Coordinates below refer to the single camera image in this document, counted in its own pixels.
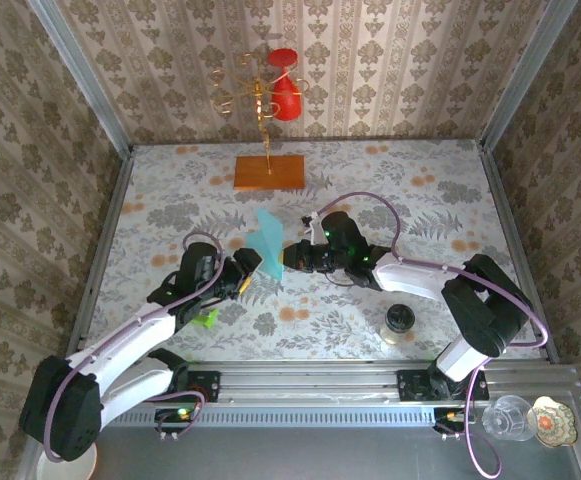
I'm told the grey slotted cable duct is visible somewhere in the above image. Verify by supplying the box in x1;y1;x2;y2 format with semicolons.
99;405;439;427

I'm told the small black controller board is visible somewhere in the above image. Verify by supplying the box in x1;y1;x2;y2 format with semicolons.
432;407;474;434
154;407;196;434

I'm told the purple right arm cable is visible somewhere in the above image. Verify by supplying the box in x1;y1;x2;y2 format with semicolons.
312;191;550;477

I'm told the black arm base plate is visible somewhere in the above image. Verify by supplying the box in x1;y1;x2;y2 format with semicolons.
396;368;490;402
169;371;222;404

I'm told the gold wire rack, wooden base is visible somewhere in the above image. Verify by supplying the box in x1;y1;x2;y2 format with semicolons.
205;52;307;192

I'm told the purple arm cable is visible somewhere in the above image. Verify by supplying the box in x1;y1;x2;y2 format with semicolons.
42;232;227;461
312;191;550;477

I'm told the light blue cloth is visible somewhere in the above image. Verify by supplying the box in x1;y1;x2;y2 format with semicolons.
243;208;286;284

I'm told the glass jar with black lid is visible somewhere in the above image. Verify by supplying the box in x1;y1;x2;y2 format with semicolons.
380;302;416;347

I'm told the clear glass cup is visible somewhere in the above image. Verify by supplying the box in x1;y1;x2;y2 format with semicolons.
481;394;534;443

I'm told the aluminium front rail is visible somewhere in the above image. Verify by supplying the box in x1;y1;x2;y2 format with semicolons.
43;359;581;404

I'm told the white bowl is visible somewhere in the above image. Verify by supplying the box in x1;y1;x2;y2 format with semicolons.
36;447;98;480

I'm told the aluminium frame post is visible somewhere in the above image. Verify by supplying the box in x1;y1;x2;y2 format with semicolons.
23;0;135;157
478;0;580;151

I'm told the red wine glass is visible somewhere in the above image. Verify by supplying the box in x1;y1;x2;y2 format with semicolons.
267;46;304;123

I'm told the patterned scalloped small dish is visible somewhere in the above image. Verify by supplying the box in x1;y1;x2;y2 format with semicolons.
526;395;580;448

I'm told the aluminium table side rail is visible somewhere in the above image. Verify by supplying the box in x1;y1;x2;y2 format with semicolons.
63;147;136;366
479;144;561;364

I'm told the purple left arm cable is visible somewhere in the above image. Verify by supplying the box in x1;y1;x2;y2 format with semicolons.
42;232;227;461

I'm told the floral patterned table cover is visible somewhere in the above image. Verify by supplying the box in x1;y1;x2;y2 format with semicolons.
82;139;544;362

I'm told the green plastic pencil sharpener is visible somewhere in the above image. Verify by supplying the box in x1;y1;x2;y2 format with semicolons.
192;308;220;329

